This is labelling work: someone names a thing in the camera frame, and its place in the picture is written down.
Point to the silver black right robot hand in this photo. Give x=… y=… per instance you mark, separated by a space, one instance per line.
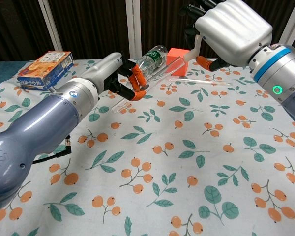
x=233 y=27

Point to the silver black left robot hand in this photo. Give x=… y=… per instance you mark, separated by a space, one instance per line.
x=105 y=68

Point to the large clear test tube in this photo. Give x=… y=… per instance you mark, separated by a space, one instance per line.
x=162 y=71

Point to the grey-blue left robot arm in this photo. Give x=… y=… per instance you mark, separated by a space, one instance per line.
x=39 y=127

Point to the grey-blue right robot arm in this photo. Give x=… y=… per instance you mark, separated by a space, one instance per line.
x=285 y=73

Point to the dark brown pleated curtain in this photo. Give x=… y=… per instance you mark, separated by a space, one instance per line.
x=96 y=24

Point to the clear plastic water bottle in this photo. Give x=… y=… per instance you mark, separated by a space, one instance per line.
x=153 y=57

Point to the blue orange snack box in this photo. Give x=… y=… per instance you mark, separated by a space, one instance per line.
x=44 y=71

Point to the clear plastic dropper pipette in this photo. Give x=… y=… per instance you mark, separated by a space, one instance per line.
x=199 y=81

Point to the orange cube block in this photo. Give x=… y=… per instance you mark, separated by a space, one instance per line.
x=173 y=52

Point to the white orange-fruit print tablecloth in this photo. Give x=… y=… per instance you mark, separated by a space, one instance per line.
x=162 y=137

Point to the white frame post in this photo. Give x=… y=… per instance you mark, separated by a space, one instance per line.
x=197 y=44
x=50 y=27
x=293 y=22
x=134 y=29

